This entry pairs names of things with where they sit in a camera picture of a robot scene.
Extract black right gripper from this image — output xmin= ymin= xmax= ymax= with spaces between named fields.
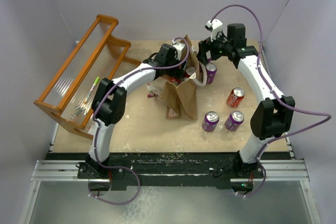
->
xmin=195 ymin=29 xmax=232 ymax=65

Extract red cola can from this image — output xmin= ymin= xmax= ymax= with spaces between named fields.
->
xmin=226 ymin=87 xmax=245 ymax=108
xmin=185 ymin=67 xmax=196 ymax=78
xmin=170 ymin=77 xmax=181 ymax=83

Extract brown canvas tote bag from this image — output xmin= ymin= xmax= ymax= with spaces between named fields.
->
xmin=147 ymin=35 xmax=207 ymax=120

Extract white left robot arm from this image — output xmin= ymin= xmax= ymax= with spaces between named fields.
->
xmin=86 ymin=41 xmax=191 ymax=178

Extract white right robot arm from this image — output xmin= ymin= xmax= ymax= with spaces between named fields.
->
xmin=197 ymin=19 xmax=295 ymax=177

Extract green marker pen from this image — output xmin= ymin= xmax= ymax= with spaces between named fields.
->
xmin=83 ymin=77 xmax=100 ymax=104

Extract orange wooden framed tray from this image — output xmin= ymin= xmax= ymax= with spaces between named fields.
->
xmin=34 ymin=14 xmax=140 ymax=139

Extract small grey metal clips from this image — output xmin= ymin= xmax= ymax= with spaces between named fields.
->
xmin=69 ymin=104 xmax=87 ymax=120

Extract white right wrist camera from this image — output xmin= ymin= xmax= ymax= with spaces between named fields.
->
xmin=205 ymin=19 xmax=224 ymax=41

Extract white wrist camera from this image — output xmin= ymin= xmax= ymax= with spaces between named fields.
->
xmin=172 ymin=42 xmax=187 ymax=61
xmin=205 ymin=19 xmax=224 ymax=41

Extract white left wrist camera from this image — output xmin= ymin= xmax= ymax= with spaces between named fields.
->
xmin=172 ymin=42 xmax=187 ymax=61

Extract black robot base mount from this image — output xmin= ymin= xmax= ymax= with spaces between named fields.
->
xmin=46 ymin=152 xmax=292 ymax=192

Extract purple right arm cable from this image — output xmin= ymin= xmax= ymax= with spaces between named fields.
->
xmin=208 ymin=4 xmax=333 ymax=198

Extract aluminium front rail frame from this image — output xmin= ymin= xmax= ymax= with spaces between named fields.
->
xmin=20 ymin=153 xmax=321 ymax=223

